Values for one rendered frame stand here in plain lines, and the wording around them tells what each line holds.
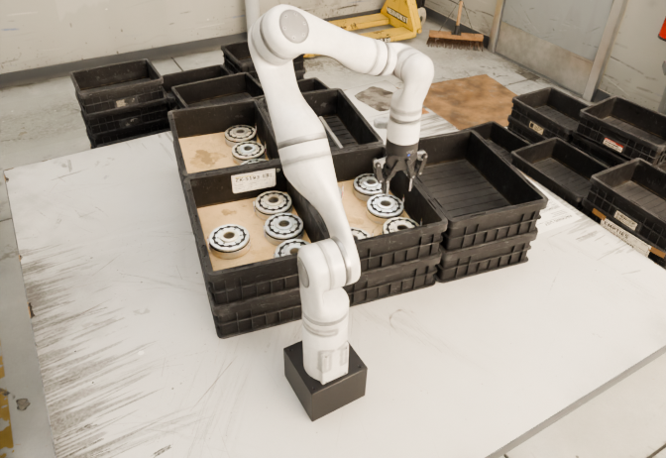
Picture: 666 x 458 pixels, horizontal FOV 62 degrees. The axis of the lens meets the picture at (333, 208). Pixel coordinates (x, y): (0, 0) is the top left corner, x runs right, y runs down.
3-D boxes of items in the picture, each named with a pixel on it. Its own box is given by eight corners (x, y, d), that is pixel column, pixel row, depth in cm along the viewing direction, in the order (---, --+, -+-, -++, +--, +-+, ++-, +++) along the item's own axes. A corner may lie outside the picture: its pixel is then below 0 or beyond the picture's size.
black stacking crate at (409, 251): (443, 258, 144) (449, 224, 137) (336, 284, 136) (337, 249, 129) (382, 175, 173) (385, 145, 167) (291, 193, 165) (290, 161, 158)
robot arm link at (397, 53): (414, 45, 121) (365, 32, 113) (439, 59, 115) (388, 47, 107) (402, 74, 124) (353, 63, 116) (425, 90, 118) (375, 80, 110)
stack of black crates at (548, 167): (603, 239, 255) (628, 178, 234) (557, 261, 243) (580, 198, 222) (538, 193, 282) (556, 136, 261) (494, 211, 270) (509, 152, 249)
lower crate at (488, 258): (530, 265, 159) (541, 232, 152) (438, 287, 151) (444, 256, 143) (461, 187, 189) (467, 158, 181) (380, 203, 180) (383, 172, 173)
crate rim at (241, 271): (183, 184, 151) (182, 176, 150) (289, 166, 160) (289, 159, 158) (208, 285, 122) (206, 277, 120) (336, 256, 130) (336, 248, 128)
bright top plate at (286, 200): (252, 195, 156) (252, 193, 156) (286, 189, 159) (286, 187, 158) (259, 217, 149) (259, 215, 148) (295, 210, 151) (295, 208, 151)
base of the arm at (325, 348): (354, 370, 117) (357, 315, 107) (315, 388, 114) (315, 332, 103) (333, 339, 124) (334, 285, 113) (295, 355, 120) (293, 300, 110)
